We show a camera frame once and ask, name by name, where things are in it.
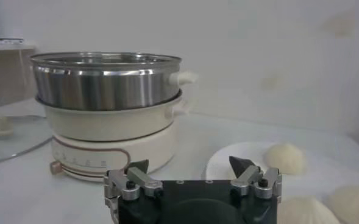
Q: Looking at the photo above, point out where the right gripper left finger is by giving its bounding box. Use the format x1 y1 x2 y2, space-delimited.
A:
103 159 164 202

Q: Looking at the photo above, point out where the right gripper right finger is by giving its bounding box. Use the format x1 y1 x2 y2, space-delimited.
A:
229 155 283 203

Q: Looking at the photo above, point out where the white steamed baozi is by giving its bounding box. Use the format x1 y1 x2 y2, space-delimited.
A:
325 185 359 224
263 142 307 177
276 195 342 224

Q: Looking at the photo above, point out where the round glass pot lid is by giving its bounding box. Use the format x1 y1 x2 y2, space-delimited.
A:
0 114 54 166

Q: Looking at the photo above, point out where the round white plate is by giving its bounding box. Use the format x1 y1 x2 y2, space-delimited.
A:
204 141 359 214

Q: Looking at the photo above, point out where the white side desk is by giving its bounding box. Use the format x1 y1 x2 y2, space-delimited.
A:
0 36 39 111

